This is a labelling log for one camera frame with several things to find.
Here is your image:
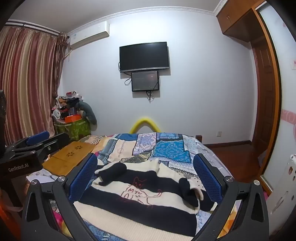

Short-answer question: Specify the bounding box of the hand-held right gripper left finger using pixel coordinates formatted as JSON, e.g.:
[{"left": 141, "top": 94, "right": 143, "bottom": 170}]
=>
[{"left": 21, "top": 153, "right": 98, "bottom": 241}]

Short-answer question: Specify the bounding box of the orange box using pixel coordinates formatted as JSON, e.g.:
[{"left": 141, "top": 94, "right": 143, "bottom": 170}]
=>
[{"left": 64, "top": 114, "right": 82, "bottom": 123}]

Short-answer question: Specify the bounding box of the small black wall monitor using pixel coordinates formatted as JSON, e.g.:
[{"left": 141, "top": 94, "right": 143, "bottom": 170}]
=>
[{"left": 131, "top": 71, "right": 160, "bottom": 92}]

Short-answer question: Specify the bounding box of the frosted sliding wardrobe door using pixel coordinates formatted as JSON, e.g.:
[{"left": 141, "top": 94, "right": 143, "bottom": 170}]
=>
[{"left": 254, "top": 0, "right": 296, "bottom": 200}]

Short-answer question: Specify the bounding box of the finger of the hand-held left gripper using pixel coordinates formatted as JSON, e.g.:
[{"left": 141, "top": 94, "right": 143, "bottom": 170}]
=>
[
  {"left": 14, "top": 133, "right": 70, "bottom": 163},
  {"left": 6, "top": 130, "right": 50, "bottom": 153}
]

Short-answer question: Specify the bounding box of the green patterned storage box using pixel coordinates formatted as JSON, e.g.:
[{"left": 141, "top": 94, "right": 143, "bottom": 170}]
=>
[{"left": 55, "top": 118, "right": 91, "bottom": 141}]

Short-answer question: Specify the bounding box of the white air conditioner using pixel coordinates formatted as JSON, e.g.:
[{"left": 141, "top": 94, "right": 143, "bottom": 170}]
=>
[{"left": 68, "top": 21, "right": 110, "bottom": 50}]

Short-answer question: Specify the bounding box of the black wall television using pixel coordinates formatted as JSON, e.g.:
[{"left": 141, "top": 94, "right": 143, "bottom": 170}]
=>
[{"left": 119, "top": 42, "right": 171, "bottom": 73}]

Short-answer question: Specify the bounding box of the pile of household clutter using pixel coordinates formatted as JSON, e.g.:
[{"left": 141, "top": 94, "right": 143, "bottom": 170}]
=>
[{"left": 51, "top": 90, "right": 84, "bottom": 121}]

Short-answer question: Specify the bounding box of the red striped curtain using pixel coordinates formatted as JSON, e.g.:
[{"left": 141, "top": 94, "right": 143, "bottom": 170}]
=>
[{"left": 0, "top": 20, "right": 69, "bottom": 149}]

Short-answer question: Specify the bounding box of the wooden overhead cabinet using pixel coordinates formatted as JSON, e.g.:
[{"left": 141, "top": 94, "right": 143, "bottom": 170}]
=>
[{"left": 216, "top": 0, "right": 266, "bottom": 42}]

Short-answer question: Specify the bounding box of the wooden room door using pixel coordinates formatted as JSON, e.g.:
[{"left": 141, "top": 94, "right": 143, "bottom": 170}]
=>
[{"left": 250, "top": 38, "right": 278, "bottom": 178}]

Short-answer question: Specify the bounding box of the white cloth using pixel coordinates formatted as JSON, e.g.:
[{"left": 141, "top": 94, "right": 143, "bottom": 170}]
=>
[{"left": 26, "top": 170, "right": 61, "bottom": 186}]

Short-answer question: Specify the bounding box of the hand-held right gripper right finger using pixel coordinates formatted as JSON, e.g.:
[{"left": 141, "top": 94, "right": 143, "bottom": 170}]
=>
[{"left": 192, "top": 153, "right": 270, "bottom": 241}]

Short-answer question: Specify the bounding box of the white plastic cabinet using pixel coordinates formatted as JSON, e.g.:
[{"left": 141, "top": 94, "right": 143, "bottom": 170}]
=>
[{"left": 267, "top": 153, "right": 296, "bottom": 234}]

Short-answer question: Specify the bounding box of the blue patchwork blanket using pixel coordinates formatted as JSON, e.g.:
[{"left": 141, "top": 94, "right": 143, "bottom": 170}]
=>
[{"left": 77, "top": 132, "right": 234, "bottom": 241}]

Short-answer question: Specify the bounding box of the black and white striped sweater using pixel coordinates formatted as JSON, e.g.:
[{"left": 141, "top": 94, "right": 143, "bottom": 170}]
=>
[{"left": 74, "top": 159, "right": 218, "bottom": 239}]

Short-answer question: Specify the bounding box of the yellow foam tube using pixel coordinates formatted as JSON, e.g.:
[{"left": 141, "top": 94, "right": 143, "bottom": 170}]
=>
[{"left": 130, "top": 117, "right": 161, "bottom": 134}]

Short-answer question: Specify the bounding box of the person's orange clothing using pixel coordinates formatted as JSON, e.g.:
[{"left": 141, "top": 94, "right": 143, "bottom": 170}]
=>
[{"left": 0, "top": 189, "right": 25, "bottom": 241}]

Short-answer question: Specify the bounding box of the wooden lap table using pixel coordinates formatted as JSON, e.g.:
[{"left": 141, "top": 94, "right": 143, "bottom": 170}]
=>
[{"left": 42, "top": 141, "right": 96, "bottom": 176}]

